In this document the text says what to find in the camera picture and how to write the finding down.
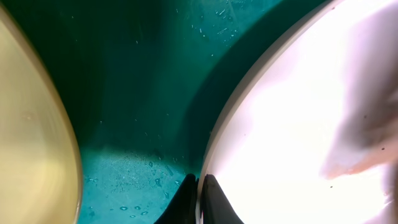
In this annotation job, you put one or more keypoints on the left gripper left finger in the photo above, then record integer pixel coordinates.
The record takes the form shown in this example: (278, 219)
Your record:
(181, 209)

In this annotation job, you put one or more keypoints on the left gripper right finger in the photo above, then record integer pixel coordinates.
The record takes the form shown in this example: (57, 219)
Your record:
(214, 205)

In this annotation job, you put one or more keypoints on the white plate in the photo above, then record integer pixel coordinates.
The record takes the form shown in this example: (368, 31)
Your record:
(268, 144)

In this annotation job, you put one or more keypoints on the green yellow sponge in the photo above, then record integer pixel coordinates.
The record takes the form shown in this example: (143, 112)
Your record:
(361, 163)

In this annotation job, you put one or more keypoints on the teal plastic tray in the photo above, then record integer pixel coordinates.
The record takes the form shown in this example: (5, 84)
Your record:
(143, 83)

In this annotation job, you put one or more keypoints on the yellow plate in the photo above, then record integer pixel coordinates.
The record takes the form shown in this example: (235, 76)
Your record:
(41, 174)

